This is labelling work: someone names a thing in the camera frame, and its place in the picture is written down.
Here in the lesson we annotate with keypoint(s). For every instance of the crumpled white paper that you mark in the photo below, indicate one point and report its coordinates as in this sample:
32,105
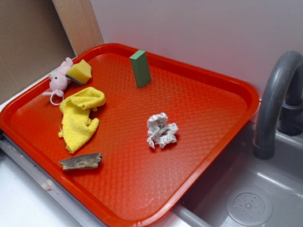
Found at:
159,132

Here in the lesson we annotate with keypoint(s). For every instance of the red plastic tray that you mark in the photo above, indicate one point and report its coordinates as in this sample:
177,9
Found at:
135,185

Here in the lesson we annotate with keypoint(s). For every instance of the green rectangular block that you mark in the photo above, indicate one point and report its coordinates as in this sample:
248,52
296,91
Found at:
140,68

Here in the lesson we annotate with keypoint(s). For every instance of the yellow cloth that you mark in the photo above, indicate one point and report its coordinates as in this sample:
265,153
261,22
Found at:
77,126

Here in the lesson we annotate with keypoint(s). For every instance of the brown wood piece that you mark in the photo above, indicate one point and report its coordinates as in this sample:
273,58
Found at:
82,162

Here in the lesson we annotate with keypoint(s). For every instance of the yellow sponge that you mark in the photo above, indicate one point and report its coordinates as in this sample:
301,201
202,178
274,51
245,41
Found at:
80,72

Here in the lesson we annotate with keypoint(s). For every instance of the pink plush toy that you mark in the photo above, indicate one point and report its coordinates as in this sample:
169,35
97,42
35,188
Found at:
58,81

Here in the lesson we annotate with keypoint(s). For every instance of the grey sink basin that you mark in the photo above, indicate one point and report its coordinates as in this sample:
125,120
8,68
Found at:
280,177

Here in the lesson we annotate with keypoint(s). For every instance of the wooden board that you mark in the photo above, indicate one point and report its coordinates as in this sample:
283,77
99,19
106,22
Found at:
80,24

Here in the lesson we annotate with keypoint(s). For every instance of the grey faucet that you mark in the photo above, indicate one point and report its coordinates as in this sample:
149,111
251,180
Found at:
281,108

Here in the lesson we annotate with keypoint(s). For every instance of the sink drain cover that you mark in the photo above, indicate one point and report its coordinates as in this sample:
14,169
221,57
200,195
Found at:
249,207

